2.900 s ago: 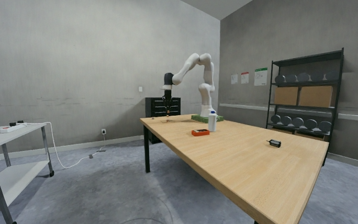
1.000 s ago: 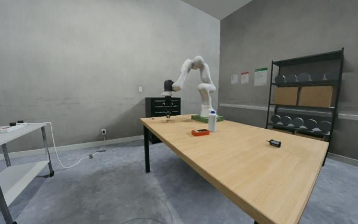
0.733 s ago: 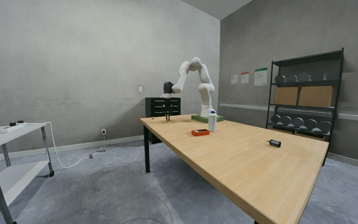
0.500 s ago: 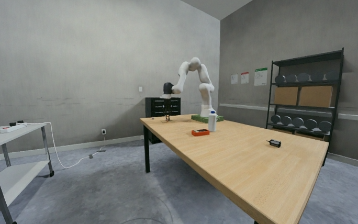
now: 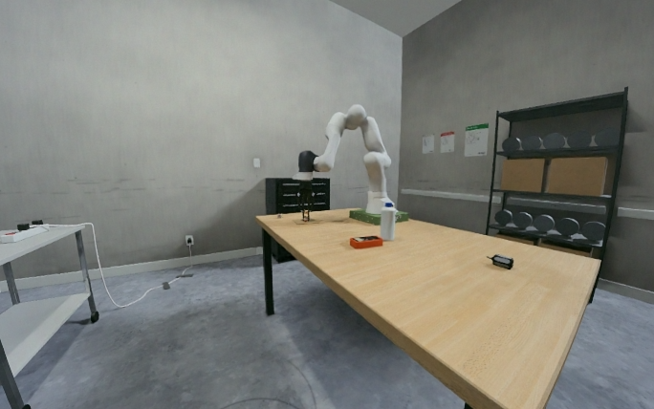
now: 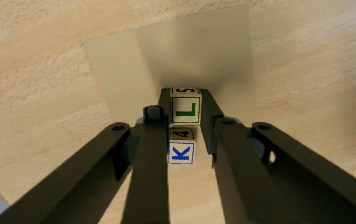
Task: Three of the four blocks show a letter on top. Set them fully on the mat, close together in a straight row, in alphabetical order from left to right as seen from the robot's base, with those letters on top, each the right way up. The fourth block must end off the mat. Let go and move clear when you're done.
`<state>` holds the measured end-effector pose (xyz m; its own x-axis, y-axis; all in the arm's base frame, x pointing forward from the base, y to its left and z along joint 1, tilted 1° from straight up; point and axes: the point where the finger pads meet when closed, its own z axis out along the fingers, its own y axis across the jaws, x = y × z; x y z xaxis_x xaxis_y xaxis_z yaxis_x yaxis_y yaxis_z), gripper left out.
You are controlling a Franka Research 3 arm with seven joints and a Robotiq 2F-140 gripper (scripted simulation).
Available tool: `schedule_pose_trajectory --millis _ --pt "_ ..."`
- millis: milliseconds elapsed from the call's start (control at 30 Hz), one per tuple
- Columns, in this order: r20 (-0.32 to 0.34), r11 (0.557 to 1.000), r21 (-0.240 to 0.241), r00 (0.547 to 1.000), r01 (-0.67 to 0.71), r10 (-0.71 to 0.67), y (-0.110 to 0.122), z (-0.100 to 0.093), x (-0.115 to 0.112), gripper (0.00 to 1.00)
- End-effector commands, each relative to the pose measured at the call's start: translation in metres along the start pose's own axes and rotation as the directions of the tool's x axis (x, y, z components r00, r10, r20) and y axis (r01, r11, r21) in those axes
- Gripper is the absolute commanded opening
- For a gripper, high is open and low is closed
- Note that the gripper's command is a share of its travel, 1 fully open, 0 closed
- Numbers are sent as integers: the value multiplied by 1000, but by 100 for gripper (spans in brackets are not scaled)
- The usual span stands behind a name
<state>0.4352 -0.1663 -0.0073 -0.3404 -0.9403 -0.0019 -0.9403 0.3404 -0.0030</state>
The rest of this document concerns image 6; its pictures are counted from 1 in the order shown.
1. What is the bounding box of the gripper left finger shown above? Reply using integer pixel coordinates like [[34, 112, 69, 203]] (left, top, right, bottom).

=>
[[0, 88, 171, 224]]

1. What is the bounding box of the wooden letter block with blue k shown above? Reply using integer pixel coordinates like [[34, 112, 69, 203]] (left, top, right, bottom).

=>
[[167, 128, 196, 165]]

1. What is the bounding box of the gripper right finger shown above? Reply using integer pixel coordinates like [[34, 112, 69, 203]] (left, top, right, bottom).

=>
[[199, 89, 356, 224]]

